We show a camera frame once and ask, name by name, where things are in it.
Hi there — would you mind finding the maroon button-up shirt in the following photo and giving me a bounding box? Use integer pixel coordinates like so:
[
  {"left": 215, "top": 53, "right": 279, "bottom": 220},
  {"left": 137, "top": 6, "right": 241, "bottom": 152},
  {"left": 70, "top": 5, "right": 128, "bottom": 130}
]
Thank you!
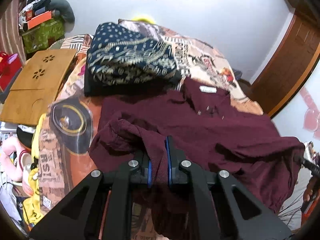
[{"left": 88, "top": 76, "right": 306, "bottom": 240}]

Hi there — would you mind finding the white wardrobe sliding door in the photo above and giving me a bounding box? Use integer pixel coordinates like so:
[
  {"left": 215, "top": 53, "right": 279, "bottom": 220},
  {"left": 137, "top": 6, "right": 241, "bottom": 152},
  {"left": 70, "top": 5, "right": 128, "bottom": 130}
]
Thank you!
[{"left": 272, "top": 64, "right": 319, "bottom": 231}]

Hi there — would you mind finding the black folded garment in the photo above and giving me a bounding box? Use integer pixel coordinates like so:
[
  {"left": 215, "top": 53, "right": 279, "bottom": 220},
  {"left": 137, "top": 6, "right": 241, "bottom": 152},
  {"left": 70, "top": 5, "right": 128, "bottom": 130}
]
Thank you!
[{"left": 84, "top": 69, "right": 182, "bottom": 97}]

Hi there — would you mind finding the dark bag on floor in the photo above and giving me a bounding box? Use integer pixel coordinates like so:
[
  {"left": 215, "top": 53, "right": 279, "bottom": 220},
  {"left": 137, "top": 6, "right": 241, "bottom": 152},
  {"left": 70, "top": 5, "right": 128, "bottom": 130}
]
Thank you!
[{"left": 233, "top": 69, "right": 242, "bottom": 81}]

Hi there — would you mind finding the printed bed blanket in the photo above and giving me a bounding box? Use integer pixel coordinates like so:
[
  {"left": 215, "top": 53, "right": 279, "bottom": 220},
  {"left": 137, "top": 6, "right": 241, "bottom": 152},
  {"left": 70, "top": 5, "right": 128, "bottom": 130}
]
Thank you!
[{"left": 37, "top": 18, "right": 264, "bottom": 240}]

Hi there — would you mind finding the navy patterned folded garment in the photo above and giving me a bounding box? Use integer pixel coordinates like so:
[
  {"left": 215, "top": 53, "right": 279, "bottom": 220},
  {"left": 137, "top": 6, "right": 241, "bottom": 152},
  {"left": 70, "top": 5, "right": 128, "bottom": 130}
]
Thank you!
[{"left": 86, "top": 22, "right": 177, "bottom": 86}]

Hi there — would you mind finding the wooden door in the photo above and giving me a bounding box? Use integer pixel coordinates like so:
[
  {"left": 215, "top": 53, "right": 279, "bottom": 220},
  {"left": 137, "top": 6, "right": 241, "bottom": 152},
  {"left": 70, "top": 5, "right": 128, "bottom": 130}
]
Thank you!
[{"left": 251, "top": 14, "right": 319, "bottom": 117}]

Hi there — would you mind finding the bamboo lap desk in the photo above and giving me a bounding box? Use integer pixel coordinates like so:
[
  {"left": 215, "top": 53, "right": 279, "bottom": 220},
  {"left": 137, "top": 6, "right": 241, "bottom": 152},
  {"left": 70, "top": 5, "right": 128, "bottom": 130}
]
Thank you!
[{"left": 1, "top": 49, "right": 76, "bottom": 126}]

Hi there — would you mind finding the yellow round object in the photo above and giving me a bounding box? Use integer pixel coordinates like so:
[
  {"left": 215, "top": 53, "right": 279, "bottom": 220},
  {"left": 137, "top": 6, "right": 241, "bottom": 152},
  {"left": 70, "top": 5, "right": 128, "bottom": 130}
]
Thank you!
[{"left": 131, "top": 17, "right": 155, "bottom": 24}]

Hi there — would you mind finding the red gift box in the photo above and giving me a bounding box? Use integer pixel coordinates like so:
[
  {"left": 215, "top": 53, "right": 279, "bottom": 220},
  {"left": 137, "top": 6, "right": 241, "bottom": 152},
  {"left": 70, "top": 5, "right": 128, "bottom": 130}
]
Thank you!
[{"left": 0, "top": 54, "right": 22, "bottom": 92}]

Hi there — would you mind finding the green patterned cloth cabinet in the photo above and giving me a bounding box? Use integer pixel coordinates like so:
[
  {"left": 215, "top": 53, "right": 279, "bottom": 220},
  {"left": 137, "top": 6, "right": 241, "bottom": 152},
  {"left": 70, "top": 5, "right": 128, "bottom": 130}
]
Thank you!
[{"left": 21, "top": 18, "right": 65, "bottom": 54}]

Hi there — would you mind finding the red plush toy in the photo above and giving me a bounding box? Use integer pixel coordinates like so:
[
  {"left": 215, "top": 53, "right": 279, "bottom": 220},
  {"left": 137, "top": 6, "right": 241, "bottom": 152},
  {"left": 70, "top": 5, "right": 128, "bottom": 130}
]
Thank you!
[{"left": 0, "top": 52, "right": 9, "bottom": 74}]

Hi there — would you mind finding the orange box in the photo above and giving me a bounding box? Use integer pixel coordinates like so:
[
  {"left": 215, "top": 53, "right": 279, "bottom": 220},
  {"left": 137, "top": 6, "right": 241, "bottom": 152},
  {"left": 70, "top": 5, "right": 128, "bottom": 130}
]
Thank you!
[{"left": 27, "top": 11, "right": 52, "bottom": 30}]

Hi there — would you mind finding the striped pink curtain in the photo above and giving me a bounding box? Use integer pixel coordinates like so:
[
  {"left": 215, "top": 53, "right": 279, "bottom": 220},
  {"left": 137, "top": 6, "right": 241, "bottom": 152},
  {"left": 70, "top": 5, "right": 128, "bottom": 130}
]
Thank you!
[{"left": 1, "top": 0, "right": 26, "bottom": 64}]

